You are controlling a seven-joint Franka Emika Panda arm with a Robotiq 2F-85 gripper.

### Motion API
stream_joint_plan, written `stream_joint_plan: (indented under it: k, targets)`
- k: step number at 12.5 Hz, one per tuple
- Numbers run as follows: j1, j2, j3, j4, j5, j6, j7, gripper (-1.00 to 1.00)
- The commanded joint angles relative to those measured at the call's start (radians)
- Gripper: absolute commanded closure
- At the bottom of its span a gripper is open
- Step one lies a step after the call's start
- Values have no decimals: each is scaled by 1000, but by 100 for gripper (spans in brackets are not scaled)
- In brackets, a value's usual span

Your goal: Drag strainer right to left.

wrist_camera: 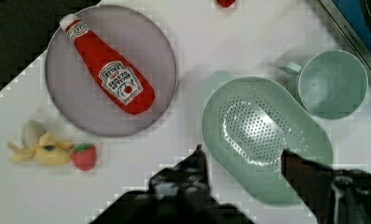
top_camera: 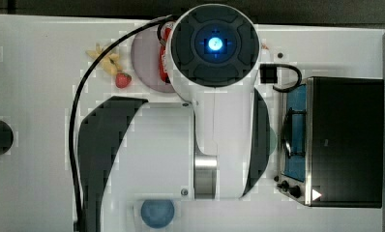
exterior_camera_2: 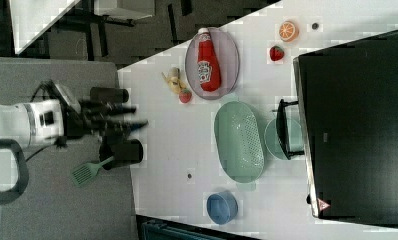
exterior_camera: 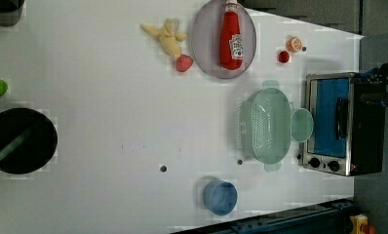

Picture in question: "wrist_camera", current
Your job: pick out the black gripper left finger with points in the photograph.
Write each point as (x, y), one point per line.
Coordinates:
(191, 172)

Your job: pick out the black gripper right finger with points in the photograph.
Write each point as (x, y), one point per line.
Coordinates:
(334, 196)

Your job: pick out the green plastic strainer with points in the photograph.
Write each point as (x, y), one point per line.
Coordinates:
(248, 122)

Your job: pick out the red plush ketchup bottle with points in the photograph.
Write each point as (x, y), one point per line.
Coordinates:
(119, 79)

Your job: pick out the red toy strawberry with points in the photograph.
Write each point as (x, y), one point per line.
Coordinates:
(84, 156)
(225, 3)

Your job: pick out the grey round plate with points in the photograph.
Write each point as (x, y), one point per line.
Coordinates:
(78, 97)

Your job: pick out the yellow toy banana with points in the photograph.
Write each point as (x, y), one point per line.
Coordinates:
(41, 146)

